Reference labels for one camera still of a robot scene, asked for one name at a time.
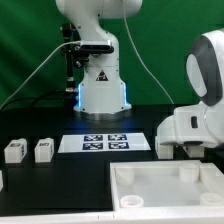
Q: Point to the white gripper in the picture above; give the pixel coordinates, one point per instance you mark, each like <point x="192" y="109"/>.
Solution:
<point x="187" y="129"/>

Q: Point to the white square table top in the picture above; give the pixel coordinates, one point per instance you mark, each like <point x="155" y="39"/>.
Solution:
<point x="166" y="184"/>

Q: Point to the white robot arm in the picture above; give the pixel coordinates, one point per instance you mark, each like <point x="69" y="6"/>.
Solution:
<point x="102" y="92"/>

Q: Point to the white sheet with markers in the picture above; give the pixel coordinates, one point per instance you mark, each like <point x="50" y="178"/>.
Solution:
<point x="103" y="143"/>

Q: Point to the white part at left edge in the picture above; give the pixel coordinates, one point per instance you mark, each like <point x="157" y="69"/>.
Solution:
<point x="1" y="181"/>

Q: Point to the black camera on stand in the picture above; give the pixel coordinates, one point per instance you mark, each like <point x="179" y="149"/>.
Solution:
<point x="71" y="50"/>

